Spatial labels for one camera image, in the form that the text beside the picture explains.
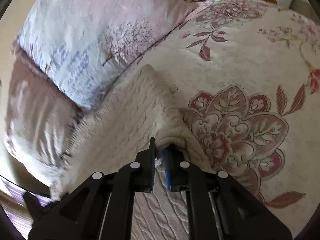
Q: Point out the pink pillow with green clover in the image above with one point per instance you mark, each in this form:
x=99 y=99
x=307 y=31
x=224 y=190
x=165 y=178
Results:
x=68 y=55

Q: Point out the beige cable-knit sweater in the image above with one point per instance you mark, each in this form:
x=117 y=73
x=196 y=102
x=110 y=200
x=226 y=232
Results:
x=138 y=108

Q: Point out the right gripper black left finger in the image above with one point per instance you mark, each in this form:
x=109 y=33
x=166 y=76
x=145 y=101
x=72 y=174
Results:
x=102 y=206

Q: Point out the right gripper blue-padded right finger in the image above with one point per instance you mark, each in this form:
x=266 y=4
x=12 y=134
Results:
x=218 y=206

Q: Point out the floral bedspread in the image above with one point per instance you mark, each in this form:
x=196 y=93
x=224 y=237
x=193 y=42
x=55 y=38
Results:
x=245 y=74

